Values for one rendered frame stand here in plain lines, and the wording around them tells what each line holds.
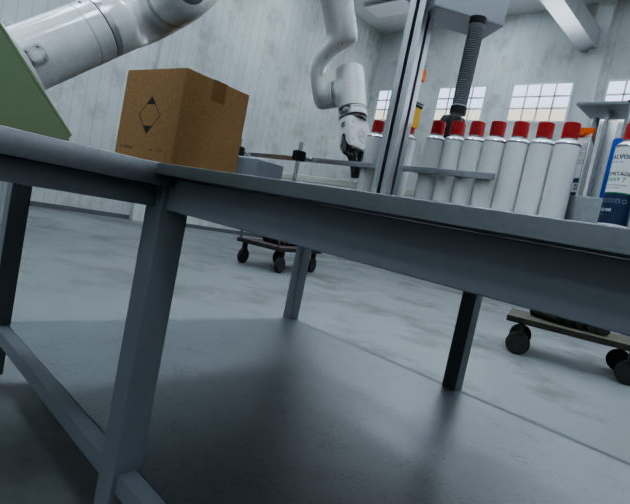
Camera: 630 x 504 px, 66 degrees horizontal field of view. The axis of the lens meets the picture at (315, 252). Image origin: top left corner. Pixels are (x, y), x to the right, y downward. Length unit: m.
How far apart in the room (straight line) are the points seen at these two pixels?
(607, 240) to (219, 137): 1.25
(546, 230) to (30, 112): 0.85
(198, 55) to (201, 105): 9.54
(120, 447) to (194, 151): 0.81
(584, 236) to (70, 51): 0.94
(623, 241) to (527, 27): 12.57
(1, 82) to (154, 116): 0.61
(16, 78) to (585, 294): 0.91
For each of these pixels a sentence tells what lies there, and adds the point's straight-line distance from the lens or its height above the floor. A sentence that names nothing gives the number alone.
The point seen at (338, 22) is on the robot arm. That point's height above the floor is 1.33.
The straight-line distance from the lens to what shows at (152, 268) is 0.97.
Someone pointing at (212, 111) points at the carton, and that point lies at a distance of 1.51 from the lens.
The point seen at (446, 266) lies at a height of 0.77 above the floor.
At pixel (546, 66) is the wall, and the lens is 12.40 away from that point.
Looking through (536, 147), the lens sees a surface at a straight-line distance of 1.15.
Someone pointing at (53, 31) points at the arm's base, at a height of 1.03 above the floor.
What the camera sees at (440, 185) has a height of 0.92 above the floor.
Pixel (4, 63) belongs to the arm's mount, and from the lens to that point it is 1.02.
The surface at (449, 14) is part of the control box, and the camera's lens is 1.23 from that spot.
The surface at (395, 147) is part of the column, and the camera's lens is 1.15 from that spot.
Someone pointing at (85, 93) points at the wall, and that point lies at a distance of 9.93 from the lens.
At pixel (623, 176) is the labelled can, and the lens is 1.09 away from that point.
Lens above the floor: 0.79
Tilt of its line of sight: 4 degrees down
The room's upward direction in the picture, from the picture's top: 11 degrees clockwise
